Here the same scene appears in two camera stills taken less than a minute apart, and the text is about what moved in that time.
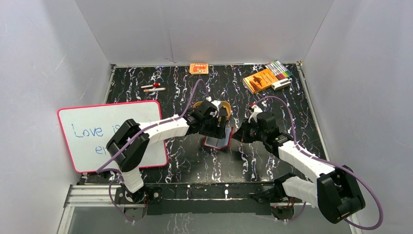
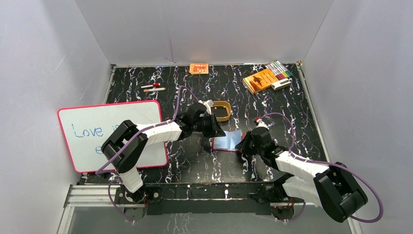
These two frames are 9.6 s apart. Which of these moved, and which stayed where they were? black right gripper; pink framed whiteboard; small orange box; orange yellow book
Moved: black right gripper
Stayed: small orange box; pink framed whiteboard; orange yellow book
